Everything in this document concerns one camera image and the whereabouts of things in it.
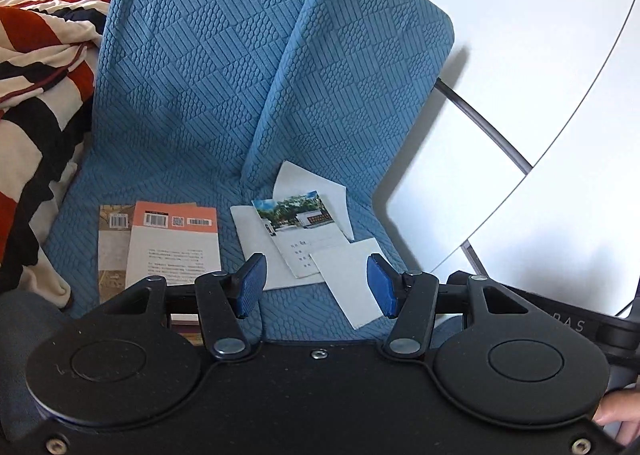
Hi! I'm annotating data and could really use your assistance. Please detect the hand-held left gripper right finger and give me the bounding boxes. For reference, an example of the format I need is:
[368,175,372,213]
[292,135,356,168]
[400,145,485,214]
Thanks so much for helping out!
[366,253,556,362]

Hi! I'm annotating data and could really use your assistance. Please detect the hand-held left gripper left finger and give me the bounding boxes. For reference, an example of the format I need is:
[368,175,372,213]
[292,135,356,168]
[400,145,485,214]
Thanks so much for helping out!
[82,252,268,362]

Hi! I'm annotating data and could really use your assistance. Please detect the white paper sheet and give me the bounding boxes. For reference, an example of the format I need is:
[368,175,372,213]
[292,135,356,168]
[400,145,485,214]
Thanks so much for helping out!
[230,205,323,292]
[309,237,382,329]
[272,161,355,242]

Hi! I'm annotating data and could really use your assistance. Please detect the photo cover booklet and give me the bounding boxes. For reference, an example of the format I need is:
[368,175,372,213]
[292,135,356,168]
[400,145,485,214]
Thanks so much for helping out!
[251,190,337,281]

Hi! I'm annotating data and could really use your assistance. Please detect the orange and white book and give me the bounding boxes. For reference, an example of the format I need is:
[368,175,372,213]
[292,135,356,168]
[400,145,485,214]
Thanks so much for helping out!
[125,201,222,288]

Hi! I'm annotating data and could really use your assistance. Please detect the person's right hand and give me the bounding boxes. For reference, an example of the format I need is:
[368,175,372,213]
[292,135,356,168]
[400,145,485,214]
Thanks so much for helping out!
[595,385,640,428]

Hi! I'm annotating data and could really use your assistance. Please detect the dark metal table tube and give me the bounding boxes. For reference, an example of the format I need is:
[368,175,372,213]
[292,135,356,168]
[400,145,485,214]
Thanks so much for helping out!
[435,77,533,173]
[460,240,488,277]

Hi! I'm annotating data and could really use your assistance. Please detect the white table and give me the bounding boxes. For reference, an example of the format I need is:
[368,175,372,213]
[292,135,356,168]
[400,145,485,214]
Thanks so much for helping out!
[350,0,640,321]

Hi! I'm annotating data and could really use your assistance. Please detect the blue textured sofa cushions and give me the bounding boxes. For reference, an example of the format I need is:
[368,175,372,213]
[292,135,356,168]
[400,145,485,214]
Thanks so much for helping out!
[42,0,456,343]

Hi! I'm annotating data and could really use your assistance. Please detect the red black striped blanket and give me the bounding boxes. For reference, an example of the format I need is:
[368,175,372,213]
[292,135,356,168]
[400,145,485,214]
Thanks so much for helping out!
[0,0,131,311]

